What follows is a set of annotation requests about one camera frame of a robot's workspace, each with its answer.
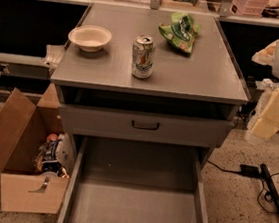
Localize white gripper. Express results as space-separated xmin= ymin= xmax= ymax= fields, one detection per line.
xmin=251 ymin=41 xmax=279 ymax=140

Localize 7up soda can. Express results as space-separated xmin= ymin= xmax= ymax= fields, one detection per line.
xmin=131 ymin=35 xmax=155 ymax=79

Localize grey drawer cabinet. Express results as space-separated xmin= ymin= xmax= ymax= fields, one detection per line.
xmin=52 ymin=3 xmax=249 ymax=223

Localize closed grey top drawer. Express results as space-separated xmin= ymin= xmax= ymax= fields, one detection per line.
xmin=59 ymin=104 xmax=232 ymax=148

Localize black power adapter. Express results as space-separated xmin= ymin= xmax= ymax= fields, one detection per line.
xmin=240 ymin=164 xmax=260 ymax=178

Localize black bar on floor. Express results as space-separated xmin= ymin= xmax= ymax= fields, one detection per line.
xmin=260 ymin=164 xmax=279 ymax=216

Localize pink stacked trays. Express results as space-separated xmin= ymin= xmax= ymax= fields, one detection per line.
xmin=231 ymin=0 xmax=269 ymax=17

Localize green chip bag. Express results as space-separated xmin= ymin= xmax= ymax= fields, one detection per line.
xmin=158 ymin=12 xmax=202 ymax=55

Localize white paper bowl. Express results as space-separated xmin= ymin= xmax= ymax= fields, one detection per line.
xmin=68 ymin=25 xmax=112 ymax=53

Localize clutter inside cardboard box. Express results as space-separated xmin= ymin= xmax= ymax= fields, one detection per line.
xmin=35 ymin=133 xmax=75 ymax=178

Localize open cardboard box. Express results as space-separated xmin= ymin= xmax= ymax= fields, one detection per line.
xmin=0 ymin=84 xmax=70 ymax=214

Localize black floor cable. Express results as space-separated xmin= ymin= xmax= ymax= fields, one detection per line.
xmin=201 ymin=156 xmax=279 ymax=215

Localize black drawer handle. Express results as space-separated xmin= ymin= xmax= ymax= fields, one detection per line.
xmin=131 ymin=120 xmax=160 ymax=131

